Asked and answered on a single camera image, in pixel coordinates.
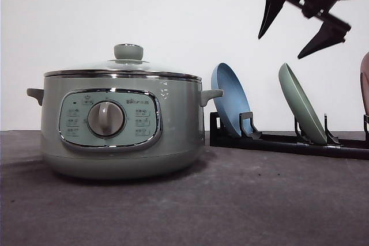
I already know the glass steamer lid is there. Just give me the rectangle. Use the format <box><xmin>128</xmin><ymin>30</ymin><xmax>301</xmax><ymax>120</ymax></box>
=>
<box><xmin>44</xmin><ymin>43</ymin><xmax>202</xmax><ymax>81</ymax></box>

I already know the green plate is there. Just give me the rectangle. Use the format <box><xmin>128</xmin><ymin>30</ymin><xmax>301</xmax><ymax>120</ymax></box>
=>
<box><xmin>278</xmin><ymin>63</ymin><xmax>327</xmax><ymax>145</ymax></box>

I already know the blue plate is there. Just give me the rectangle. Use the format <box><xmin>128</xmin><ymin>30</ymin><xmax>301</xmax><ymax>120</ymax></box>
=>
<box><xmin>210</xmin><ymin>63</ymin><xmax>251</xmax><ymax>136</ymax></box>

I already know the black dish rack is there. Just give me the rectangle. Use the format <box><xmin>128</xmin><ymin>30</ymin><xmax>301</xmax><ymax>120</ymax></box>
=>
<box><xmin>209</xmin><ymin>112</ymin><xmax>369</xmax><ymax>160</ymax></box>

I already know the green electric steamer pot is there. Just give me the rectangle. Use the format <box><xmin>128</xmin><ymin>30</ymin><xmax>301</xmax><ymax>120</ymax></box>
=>
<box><xmin>27</xmin><ymin>69</ymin><xmax>223</xmax><ymax>180</ymax></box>

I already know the grey table cloth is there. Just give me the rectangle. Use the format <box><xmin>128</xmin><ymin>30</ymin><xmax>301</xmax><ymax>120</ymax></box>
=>
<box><xmin>0</xmin><ymin>130</ymin><xmax>369</xmax><ymax>246</ymax></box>

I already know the pink plate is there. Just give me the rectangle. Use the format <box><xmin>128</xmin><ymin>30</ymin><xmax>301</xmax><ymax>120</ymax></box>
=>
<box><xmin>360</xmin><ymin>51</ymin><xmax>369</xmax><ymax>115</ymax></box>

